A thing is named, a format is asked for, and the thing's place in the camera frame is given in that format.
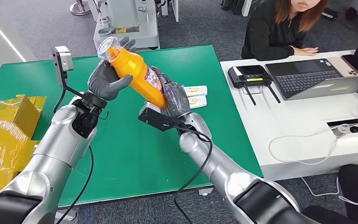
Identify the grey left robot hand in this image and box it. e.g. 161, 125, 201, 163
87, 36, 138, 102

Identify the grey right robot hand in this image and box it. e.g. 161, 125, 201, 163
150, 65, 191, 119

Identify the person's hand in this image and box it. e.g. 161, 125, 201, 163
292, 46, 319, 56

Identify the orange detergent bottle clear cap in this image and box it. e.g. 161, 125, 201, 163
96, 36, 168, 109

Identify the white shampoo bottle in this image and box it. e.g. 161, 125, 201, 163
183, 85, 208, 98
189, 96, 208, 109

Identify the grey open laptop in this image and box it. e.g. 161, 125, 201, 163
265, 57, 358, 101

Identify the gold smartphone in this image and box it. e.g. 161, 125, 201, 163
326, 54, 358, 77

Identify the black flat box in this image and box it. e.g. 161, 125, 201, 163
318, 7, 341, 20

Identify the black remote controller with antennas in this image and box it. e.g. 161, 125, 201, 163
227, 64, 281, 106

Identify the white machine base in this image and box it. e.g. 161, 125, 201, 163
92, 0, 160, 56

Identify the metal stanchion base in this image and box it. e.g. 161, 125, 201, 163
69, 0, 92, 17

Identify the white power strip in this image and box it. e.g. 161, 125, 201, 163
330, 119, 358, 137

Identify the black chair base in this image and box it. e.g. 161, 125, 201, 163
220, 0, 244, 16

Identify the white furniture panel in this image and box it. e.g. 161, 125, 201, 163
160, 0, 179, 23

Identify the yellow taped cardboard box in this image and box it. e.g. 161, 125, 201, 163
0, 94, 47, 203

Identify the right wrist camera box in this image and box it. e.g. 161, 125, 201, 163
138, 102, 183, 132

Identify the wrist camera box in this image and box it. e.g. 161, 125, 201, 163
51, 45, 85, 97
138, 102, 183, 132

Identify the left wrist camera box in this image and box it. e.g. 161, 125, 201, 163
51, 45, 85, 97

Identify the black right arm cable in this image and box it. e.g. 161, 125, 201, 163
172, 125, 213, 224

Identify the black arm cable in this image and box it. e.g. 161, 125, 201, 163
172, 125, 213, 224
53, 88, 95, 224

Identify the white desk cable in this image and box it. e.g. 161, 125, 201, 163
268, 123, 350, 166

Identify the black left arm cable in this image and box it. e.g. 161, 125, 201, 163
53, 88, 95, 224

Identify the white floor cable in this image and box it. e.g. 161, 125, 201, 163
300, 176, 358, 208

